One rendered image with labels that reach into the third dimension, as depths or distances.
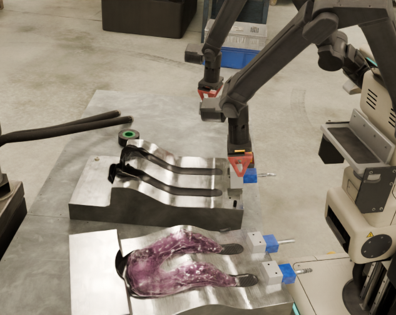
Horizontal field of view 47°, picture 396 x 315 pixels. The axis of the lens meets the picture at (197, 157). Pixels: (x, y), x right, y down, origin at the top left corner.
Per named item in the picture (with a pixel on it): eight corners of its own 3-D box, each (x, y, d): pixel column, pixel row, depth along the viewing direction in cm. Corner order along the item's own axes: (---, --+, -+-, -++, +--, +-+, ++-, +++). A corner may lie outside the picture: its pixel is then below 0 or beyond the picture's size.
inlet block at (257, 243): (288, 241, 127) (292, 227, 124) (296, 254, 123) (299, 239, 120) (244, 247, 124) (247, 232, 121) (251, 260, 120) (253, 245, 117)
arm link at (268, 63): (346, 27, 80) (352, -15, 85) (319, 12, 79) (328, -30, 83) (232, 122, 117) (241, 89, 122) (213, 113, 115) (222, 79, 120)
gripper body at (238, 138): (228, 154, 122) (226, 129, 119) (227, 140, 131) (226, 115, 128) (252, 154, 121) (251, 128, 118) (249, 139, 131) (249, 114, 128)
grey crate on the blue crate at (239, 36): (265, 39, 470) (268, 24, 462) (264, 52, 436) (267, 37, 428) (207, 32, 475) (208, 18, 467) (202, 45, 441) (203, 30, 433)
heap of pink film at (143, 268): (219, 240, 121) (222, 217, 117) (241, 292, 107) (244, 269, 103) (121, 252, 115) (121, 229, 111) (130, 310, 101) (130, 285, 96)
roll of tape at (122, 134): (122, 149, 166) (122, 141, 164) (114, 139, 172) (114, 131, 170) (142, 145, 170) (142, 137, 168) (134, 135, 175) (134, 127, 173)
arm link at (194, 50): (213, 52, 150) (219, 33, 153) (180, 47, 152) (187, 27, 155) (214, 75, 160) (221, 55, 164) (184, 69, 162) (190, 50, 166)
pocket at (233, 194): (241, 199, 138) (243, 189, 136) (241, 210, 133) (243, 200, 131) (226, 197, 138) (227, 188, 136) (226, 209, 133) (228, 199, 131)
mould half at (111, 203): (238, 181, 154) (242, 147, 147) (239, 233, 132) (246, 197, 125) (91, 169, 154) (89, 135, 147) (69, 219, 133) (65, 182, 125)
